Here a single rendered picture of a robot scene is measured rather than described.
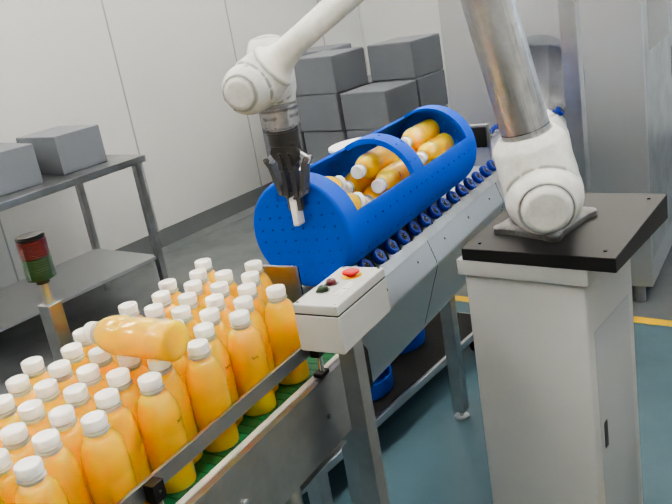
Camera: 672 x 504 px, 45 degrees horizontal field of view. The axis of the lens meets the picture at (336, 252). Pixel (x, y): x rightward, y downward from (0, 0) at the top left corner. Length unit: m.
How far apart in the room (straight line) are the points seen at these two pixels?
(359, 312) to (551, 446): 0.71
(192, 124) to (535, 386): 4.68
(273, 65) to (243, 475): 0.81
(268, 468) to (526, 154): 0.78
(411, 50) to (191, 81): 1.70
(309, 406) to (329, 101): 4.25
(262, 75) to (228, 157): 4.89
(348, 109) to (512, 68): 4.10
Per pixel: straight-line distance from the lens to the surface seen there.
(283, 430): 1.59
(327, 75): 5.73
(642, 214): 1.98
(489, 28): 1.61
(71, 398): 1.41
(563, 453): 2.08
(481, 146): 3.05
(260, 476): 1.56
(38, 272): 1.85
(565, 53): 3.05
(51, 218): 5.57
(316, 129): 5.89
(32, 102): 5.52
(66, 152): 4.73
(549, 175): 1.63
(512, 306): 1.93
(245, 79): 1.67
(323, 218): 1.95
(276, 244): 2.05
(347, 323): 1.54
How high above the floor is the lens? 1.67
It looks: 18 degrees down
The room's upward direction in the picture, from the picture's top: 10 degrees counter-clockwise
